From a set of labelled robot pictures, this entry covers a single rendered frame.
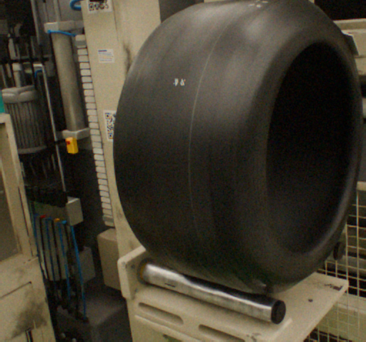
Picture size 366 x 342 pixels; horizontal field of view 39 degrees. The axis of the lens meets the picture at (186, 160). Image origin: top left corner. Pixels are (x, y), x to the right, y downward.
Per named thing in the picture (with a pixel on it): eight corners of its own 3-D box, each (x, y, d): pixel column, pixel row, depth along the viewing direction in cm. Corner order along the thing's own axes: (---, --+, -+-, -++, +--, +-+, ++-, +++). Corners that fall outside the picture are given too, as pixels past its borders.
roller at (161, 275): (139, 283, 118) (136, 265, 117) (152, 275, 121) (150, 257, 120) (275, 329, 96) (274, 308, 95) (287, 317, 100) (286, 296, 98)
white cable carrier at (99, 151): (104, 224, 134) (74, 35, 121) (118, 217, 138) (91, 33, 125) (116, 227, 132) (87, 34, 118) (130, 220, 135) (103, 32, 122)
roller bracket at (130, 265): (121, 298, 118) (116, 260, 115) (221, 231, 147) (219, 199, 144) (132, 303, 115) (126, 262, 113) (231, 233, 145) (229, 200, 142)
